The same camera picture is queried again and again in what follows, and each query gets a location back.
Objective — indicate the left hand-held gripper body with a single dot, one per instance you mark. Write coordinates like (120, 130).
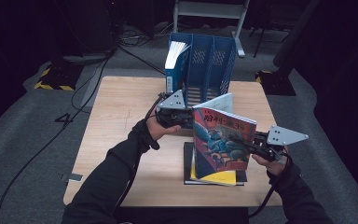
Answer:
(174, 102)

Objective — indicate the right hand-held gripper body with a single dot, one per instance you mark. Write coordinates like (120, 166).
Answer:
(284, 136)

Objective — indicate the red and blue illustrated book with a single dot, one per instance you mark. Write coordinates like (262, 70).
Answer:
(217, 140)

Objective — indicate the yellow book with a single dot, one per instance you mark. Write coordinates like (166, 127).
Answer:
(223, 178)

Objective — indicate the blue landscape cover book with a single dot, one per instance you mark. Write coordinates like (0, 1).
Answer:
(172, 53)

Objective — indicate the black hardcover book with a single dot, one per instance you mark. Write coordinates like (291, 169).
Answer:
(187, 161)

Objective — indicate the blue plastic file rack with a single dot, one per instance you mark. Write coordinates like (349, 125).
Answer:
(220, 53)

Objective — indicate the person's left hand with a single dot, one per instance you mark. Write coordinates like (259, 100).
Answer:
(158, 130)

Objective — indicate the person's right hand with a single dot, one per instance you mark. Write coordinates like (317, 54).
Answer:
(276, 168)

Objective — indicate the black yellow striped stand base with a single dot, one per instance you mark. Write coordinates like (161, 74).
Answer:
(59, 77)
(278, 85)

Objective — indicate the grey metal floor bar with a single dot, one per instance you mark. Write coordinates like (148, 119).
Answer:
(90, 90)

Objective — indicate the thin black stand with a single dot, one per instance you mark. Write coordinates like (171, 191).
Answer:
(260, 43)

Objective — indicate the grey flat stand base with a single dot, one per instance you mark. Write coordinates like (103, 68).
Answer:
(84, 58)

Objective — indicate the black equipment case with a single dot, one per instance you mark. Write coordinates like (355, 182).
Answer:
(102, 28)

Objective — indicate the dark slanted pole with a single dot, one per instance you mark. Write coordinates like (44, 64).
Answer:
(295, 31)

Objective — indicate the small grey tag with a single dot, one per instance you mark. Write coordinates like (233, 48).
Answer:
(73, 177)

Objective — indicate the grey metal stand frame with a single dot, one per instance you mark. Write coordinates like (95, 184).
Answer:
(211, 9)

